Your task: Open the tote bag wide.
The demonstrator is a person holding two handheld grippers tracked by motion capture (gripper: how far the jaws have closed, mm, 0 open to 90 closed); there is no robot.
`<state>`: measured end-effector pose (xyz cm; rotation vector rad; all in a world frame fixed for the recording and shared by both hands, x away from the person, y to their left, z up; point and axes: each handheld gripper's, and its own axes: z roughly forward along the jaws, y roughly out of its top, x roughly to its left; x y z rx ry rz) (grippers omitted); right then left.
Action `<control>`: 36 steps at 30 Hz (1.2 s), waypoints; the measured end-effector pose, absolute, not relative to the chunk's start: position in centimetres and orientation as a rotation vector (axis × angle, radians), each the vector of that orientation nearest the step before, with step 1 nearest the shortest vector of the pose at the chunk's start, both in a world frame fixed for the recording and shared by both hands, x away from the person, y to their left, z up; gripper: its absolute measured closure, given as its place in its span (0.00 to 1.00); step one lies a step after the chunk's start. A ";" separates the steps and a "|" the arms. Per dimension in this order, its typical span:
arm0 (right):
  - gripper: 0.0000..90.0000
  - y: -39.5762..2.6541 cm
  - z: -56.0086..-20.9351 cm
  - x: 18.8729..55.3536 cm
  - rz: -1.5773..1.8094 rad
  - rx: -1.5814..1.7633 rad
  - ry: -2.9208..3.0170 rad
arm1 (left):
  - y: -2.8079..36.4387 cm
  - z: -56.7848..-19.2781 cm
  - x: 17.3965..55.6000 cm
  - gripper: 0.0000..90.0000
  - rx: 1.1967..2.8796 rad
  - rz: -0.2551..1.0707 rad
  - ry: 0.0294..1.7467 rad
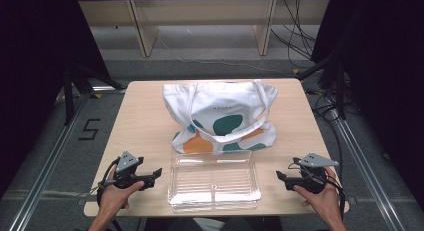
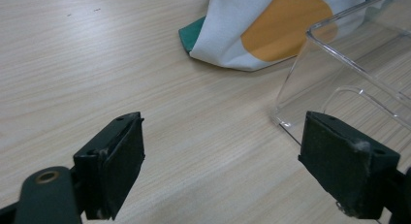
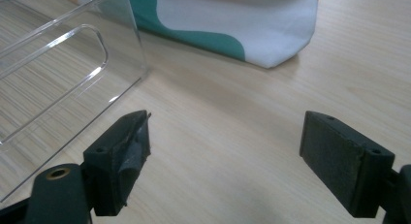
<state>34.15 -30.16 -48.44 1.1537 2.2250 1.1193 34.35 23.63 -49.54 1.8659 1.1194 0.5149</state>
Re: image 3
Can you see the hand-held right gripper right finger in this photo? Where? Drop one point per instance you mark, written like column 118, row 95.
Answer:
column 339, row 166

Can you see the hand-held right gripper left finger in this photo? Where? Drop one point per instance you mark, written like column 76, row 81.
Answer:
column 110, row 172

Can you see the clear acrylic box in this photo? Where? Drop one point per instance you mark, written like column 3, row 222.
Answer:
column 58, row 88

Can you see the white and green fabric bag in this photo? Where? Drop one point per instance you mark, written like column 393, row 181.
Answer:
column 232, row 23

